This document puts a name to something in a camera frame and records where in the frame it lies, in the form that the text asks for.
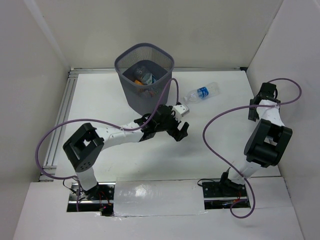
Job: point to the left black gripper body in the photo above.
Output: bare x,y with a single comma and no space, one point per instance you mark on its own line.
173,125

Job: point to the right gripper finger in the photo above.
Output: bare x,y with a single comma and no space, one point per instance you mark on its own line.
250,114
255,117

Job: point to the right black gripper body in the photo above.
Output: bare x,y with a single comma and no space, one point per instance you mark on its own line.
254,110

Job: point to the orange juice bottle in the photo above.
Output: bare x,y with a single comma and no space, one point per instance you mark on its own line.
138,82

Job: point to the crushed bottle green label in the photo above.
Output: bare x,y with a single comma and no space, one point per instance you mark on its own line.
144,75

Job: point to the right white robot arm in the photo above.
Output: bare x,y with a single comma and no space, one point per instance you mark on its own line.
268,142

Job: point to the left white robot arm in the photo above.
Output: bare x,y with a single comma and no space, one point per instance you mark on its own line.
84,146

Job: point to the grey mesh waste bin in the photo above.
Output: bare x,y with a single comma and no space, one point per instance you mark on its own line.
143,98

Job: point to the clear bottle blue label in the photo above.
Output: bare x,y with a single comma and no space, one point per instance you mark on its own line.
202,93

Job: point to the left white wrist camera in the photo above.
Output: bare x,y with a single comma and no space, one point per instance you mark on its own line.
180,111

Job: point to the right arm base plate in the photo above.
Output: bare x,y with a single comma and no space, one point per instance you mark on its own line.
220,196

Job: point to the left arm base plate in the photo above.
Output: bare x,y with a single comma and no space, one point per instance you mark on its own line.
100,199

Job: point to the aluminium frame rail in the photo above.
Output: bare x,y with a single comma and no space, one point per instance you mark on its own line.
97,94

